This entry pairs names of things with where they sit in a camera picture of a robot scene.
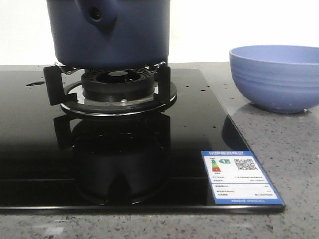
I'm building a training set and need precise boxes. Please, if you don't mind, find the black pot support grate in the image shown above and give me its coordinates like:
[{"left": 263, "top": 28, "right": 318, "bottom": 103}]
[{"left": 43, "top": 62, "right": 177, "bottom": 117}]

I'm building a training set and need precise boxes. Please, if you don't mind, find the black glass gas cooktop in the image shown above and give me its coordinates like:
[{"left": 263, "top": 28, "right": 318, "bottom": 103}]
[{"left": 0, "top": 69, "right": 285, "bottom": 214}]

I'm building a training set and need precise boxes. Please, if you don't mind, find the light blue plastic bowl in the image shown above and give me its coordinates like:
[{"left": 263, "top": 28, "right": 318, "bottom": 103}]
[{"left": 229, "top": 45, "right": 319, "bottom": 114}]

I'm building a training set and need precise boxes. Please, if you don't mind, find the dark blue cooking pot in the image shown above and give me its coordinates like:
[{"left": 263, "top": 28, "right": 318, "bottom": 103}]
[{"left": 47, "top": 0, "right": 170, "bottom": 69}]

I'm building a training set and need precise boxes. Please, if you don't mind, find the black gas burner head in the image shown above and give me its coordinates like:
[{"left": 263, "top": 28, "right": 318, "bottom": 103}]
[{"left": 81, "top": 69, "right": 155, "bottom": 102}]

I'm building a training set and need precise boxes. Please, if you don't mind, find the blue energy efficiency label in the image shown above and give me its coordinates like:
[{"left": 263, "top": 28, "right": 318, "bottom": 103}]
[{"left": 201, "top": 150, "right": 284, "bottom": 205}]

